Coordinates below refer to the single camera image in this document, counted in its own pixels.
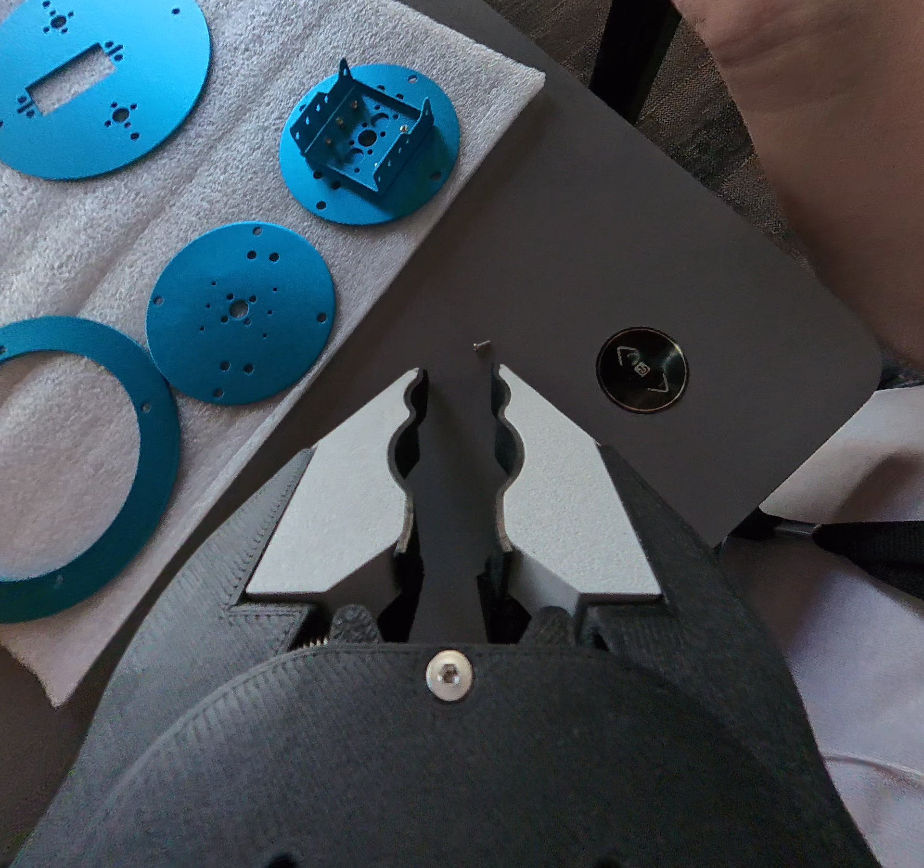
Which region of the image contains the white foam mat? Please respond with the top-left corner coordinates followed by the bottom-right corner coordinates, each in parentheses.
top-left (0, 0), bottom-right (546, 706)

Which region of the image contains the blue metal ring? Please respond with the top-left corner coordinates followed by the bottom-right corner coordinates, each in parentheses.
top-left (0, 316), bottom-right (181, 624)

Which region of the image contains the blue metal bracket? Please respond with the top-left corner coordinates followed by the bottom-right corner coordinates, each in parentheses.
top-left (289, 58), bottom-right (439, 206)

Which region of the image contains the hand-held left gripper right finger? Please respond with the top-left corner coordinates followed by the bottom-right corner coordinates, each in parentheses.
top-left (491, 363), bottom-right (665, 613)

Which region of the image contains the person's right forearm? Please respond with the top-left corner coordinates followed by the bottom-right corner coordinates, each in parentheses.
top-left (655, 0), bottom-right (924, 372)

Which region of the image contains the black strap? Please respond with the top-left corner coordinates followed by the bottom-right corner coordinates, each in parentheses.
top-left (729, 511), bottom-right (924, 582)

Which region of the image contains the blue disc under bracket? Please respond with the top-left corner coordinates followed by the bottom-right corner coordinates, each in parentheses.
top-left (279, 63), bottom-right (462, 225)

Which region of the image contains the black furniture leg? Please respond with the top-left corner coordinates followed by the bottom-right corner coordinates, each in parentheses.
top-left (588, 0), bottom-right (683, 126)

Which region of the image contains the blue disc with holes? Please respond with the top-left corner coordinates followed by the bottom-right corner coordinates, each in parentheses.
top-left (146, 222), bottom-right (337, 406)

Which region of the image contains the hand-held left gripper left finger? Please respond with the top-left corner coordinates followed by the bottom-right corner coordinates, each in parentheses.
top-left (245, 366), bottom-right (430, 607)

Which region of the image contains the round black desk button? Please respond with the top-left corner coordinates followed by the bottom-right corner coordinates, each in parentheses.
top-left (596, 327), bottom-right (690, 416)

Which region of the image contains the large blue slotted disc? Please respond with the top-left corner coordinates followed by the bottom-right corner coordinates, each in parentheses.
top-left (0, 0), bottom-right (214, 182)

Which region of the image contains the person's white shirt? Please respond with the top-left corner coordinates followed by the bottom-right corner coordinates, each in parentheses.
top-left (722, 370), bottom-right (924, 868)

